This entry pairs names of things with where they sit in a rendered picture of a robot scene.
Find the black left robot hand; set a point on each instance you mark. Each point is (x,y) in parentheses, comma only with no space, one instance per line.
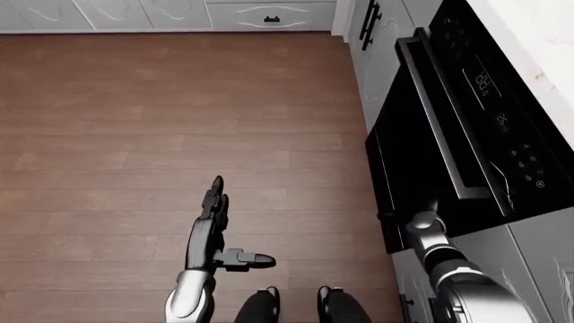
(202,242)

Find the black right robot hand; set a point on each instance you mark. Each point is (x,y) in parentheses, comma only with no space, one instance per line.
(433,206)

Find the white cabinet beside dishwasher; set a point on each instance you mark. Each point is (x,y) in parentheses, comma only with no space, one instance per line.
(538,249)

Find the black dishwasher control panel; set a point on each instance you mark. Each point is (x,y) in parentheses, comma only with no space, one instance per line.
(507,111)

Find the white ornate cabinet door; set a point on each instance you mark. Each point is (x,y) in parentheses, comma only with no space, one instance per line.
(179,13)
(116,13)
(27,13)

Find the black left robot leg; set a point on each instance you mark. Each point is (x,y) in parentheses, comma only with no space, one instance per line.
(258,307)

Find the small black cabinet knob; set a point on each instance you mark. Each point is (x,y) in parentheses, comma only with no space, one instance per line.
(406,300)

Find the white marble countertop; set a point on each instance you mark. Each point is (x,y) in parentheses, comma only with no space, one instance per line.
(538,40)

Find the white cabinet drawer front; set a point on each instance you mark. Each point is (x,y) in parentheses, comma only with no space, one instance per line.
(291,10)

